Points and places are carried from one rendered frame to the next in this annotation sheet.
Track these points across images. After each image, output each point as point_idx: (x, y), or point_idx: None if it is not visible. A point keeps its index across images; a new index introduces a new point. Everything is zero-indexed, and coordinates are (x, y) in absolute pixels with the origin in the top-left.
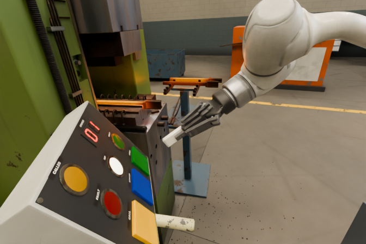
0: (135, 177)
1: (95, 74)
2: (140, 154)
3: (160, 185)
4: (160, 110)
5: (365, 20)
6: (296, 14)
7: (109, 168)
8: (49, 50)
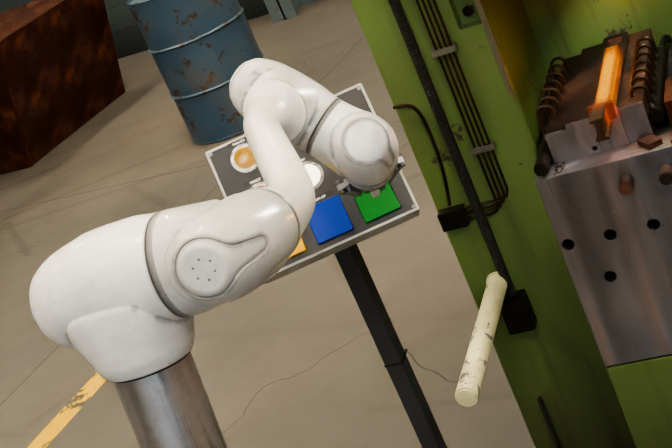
0: (324, 202)
1: None
2: (386, 192)
3: (645, 356)
4: (665, 146)
5: (245, 132)
6: (229, 94)
7: None
8: None
